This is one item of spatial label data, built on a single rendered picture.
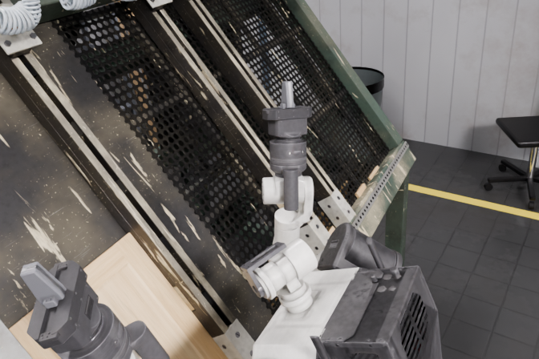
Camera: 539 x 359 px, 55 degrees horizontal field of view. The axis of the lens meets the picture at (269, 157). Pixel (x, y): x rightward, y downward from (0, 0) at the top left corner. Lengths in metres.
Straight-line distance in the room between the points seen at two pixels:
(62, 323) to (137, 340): 0.15
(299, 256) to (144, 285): 0.54
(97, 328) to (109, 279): 0.57
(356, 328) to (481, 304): 2.22
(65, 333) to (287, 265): 0.41
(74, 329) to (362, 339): 0.43
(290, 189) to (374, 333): 0.44
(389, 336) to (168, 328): 0.69
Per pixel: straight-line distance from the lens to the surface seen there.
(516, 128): 3.90
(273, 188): 1.21
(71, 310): 0.72
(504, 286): 3.21
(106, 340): 0.77
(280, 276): 0.94
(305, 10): 2.52
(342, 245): 1.10
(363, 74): 4.55
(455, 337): 2.86
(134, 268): 1.37
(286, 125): 1.18
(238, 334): 1.44
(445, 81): 4.45
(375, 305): 0.92
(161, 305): 1.39
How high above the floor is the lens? 2.03
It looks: 27 degrees down
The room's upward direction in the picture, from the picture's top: 5 degrees counter-clockwise
